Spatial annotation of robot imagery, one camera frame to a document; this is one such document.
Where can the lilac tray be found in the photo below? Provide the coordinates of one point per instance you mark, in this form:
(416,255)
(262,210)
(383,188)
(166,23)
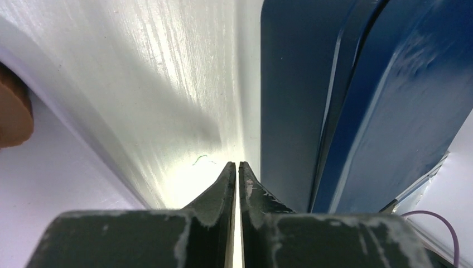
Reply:
(79,157)

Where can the brown oval chocolate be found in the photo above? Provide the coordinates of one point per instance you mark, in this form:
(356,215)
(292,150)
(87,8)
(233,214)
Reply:
(17,123)

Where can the dark blue box lid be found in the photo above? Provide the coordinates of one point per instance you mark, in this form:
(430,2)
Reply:
(410,93)

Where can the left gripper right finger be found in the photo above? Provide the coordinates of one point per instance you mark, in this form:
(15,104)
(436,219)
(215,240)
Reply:
(274,235)

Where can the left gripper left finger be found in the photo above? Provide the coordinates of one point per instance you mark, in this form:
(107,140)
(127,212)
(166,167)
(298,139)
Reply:
(199,235)

